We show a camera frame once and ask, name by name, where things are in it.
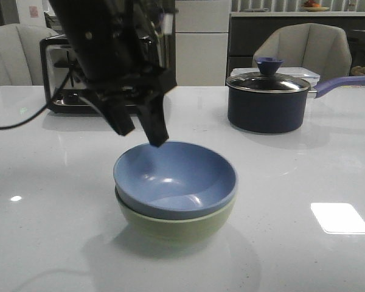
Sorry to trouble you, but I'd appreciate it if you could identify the clear plastic container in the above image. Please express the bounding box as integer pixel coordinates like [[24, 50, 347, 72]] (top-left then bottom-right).
[[230, 67, 320, 86]]

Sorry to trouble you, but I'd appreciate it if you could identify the grey armchair left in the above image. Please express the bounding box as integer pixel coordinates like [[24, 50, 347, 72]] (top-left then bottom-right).
[[0, 24, 57, 86]]

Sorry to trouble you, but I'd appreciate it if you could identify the fruit plate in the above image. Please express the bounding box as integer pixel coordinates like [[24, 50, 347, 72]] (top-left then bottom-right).
[[301, 0, 330, 12]]

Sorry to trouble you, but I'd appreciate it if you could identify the white refrigerator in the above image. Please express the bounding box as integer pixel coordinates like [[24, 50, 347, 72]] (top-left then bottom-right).
[[175, 1, 232, 86]]

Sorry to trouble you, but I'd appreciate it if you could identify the glass pot lid blue knob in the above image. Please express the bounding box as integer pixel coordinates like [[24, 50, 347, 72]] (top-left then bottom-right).
[[226, 57, 310, 94]]

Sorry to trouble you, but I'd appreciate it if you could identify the black and chrome toaster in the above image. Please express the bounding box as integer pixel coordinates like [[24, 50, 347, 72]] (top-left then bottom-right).
[[39, 33, 177, 115]]

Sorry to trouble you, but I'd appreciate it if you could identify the grey armchair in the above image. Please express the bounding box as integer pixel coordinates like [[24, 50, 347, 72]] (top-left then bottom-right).
[[0, 24, 57, 86], [253, 23, 352, 81]]

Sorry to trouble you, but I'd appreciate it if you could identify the dark blue saucepan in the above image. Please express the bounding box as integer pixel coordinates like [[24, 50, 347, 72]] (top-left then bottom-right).
[[228, 76, 365, 134]]

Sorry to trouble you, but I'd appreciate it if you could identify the grey armchair right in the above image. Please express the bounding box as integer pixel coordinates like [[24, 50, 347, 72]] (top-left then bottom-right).
[[253, 23, 352, 81]]

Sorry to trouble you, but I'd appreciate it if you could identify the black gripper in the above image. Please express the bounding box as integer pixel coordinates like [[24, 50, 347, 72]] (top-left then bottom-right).
[[50, 1, 176, 147]]

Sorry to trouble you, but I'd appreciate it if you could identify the green bowl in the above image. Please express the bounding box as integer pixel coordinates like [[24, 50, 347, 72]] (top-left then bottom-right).
[[114, 186, 238, 245]]

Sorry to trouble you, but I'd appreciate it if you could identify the blue bowl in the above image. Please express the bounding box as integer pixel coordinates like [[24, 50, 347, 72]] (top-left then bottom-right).
[[113, 141, 237, 220]]

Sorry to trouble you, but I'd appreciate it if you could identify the black cable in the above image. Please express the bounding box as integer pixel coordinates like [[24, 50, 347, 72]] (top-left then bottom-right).
[[0, 69, 75, 131]]

